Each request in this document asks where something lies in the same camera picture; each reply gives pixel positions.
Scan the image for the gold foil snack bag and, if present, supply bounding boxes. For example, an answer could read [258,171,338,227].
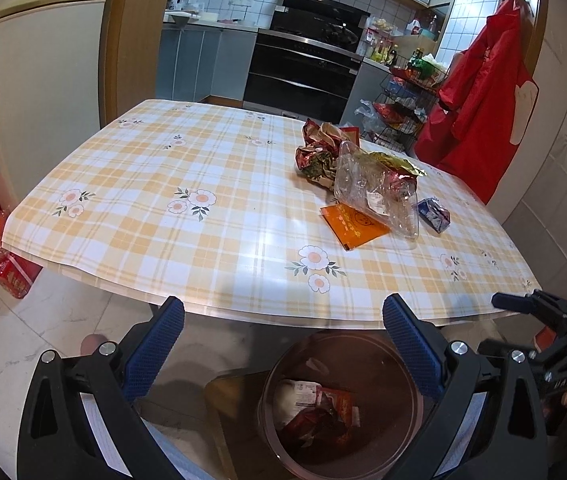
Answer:
[356,152,425,178]

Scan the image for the black built-in oven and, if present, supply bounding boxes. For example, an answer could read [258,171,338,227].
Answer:
[244,29,363,124]

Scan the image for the cream refrigerator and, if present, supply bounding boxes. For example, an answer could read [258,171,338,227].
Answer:
[0,0,106,200]

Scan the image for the black wire storage rack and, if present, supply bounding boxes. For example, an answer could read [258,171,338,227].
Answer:
[373,51,447,153]

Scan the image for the wooden door frame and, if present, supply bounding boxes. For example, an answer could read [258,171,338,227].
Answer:
[98,0,168,126]

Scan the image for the red hanging apron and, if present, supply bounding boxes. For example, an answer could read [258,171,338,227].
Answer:
[413,0,538,203]

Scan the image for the brown red paper bag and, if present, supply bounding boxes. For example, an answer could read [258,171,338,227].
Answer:
[294,119,359,191]

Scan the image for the red box on floor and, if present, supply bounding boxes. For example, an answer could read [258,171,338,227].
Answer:
[0,252,42,299]

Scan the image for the clear plastic bag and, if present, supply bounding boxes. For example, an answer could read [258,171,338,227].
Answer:
[333,141,419,240]

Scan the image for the small blue white wrapper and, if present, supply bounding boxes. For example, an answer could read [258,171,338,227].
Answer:
[417,197,451,234]

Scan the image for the grey kitchen cabinets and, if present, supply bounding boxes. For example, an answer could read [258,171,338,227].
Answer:
[156,23,256,102]

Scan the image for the orange snack packet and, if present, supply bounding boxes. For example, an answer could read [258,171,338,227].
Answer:
[320,203,391,252]

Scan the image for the brown round trash bin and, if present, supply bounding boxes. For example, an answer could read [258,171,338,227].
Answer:
[258,330,423,479]

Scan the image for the yellow plaid floral tablecloth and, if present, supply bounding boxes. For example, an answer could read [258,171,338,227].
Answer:
[3,100,538,330]

